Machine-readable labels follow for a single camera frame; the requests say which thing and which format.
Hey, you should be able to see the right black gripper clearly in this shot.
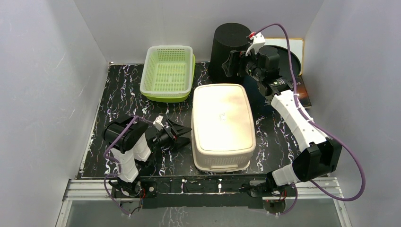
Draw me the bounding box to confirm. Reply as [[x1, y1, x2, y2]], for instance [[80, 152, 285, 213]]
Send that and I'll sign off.
[[222, 48, 264, 82]]

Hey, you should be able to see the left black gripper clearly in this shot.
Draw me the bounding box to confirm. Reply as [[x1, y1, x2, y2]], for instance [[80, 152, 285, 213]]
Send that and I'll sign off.
[[151, 119, 192, 152]]

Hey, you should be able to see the black ribbed bucket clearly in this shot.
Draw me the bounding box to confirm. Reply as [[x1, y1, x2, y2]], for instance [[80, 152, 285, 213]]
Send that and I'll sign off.
[[208, 23, 251, 84]]

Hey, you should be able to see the cream perforated laundry basket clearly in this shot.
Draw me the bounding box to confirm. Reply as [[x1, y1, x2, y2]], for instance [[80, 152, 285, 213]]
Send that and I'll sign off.
[[191, 83, 256, 173]]

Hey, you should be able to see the large dark blue bucket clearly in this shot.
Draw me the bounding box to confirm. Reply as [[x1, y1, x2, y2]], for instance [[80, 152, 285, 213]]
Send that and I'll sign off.
[[257, 46, 300, 96]]

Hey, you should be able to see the green and white strainer basket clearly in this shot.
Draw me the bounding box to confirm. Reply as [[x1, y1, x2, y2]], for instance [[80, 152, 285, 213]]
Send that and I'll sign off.
[[140, 45, 195, 103]]

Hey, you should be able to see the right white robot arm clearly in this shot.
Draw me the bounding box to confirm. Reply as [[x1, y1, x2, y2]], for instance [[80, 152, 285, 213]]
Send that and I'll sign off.
[[222, 46, 342, 196]]

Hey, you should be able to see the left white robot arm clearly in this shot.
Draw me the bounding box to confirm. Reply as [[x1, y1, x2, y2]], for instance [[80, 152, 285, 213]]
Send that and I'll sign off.
[[103, 115, 192, 197]]

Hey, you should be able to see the book Three Days to See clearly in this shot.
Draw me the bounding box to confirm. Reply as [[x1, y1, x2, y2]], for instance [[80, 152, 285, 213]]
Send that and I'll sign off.
[[295, 76, 312, 109]]

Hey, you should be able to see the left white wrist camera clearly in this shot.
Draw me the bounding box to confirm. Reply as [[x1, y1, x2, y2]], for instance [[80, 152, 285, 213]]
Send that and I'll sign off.
[[153, 115, 165, 131]]

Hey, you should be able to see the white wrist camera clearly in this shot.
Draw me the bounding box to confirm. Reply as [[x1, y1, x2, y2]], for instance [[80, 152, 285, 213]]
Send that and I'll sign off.
[[153, 115, 165, 131], [245, 32, 265, 56]]

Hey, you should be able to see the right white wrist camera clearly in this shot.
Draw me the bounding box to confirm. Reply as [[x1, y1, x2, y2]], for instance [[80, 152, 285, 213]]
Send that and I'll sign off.
[[245, 32, 265, 56]]

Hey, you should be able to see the small whiteboard yellow frame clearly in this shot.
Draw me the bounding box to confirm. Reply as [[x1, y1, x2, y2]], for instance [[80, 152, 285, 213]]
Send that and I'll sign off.
[[265, 37, 304, 76]]

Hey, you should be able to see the aluminium base frame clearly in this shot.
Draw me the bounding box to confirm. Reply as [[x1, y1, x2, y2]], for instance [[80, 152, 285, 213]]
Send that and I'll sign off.
[[56, 177, 343, 227]]

